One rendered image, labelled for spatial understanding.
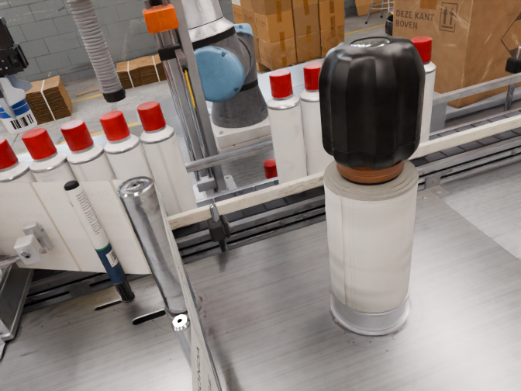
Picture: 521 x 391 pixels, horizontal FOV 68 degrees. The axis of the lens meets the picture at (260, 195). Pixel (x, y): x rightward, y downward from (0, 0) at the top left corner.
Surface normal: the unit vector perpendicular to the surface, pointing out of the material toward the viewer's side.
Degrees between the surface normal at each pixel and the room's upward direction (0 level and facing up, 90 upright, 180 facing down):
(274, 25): 90
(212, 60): 96
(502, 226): 0
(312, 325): 0
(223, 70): 96
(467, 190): 0
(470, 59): 90
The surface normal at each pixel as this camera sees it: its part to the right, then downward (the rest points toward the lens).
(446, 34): -0.90, 0.34
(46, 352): -0.15, -0.82
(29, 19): 0.32, 0.49
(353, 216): -0.54, 0.54
